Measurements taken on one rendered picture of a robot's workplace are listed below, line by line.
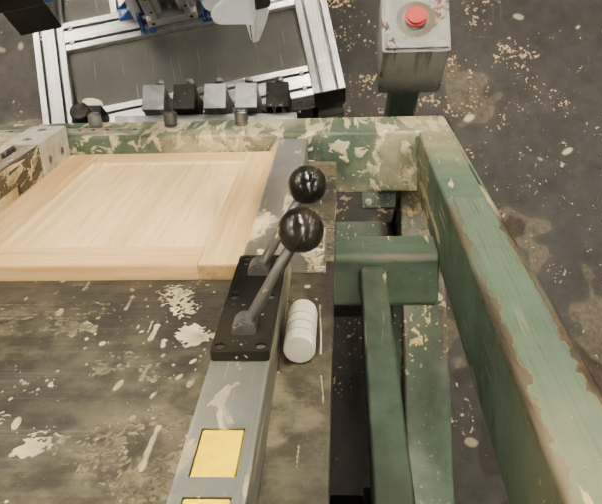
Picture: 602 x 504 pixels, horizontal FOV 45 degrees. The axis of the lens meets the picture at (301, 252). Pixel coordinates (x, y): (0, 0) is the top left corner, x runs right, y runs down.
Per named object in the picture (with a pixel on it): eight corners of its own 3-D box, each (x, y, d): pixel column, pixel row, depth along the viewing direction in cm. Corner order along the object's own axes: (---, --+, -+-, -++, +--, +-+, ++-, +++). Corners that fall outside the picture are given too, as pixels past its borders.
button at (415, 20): (426, 10, 129) (427, 3, 127) (427, 31, 128) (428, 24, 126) (403, 11, 129) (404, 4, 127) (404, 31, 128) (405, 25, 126)
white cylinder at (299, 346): (315, 364, 67) (318, 322, 75) (314, 335, 66) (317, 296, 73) (283, 364, 67) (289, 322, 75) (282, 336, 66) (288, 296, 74)
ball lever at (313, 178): (272, 278, 77) (334, 171, 72) (269, 295, 74) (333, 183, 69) (240, 262, 77) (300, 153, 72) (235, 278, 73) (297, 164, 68)
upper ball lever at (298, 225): (260, 335, 66) (332, 213, 61) (256, 357, 63) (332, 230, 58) (223, 317, 66) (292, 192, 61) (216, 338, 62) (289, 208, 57)
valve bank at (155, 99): (315, 105, 164) (310, 53, 141) (315, 165, 161) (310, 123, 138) (96, 110, 167) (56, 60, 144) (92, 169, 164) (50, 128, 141)
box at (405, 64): (436, 38, 147) (448, -13, 129) (438, 94, 144) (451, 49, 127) (376, 40, 147) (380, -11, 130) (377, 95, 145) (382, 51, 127)
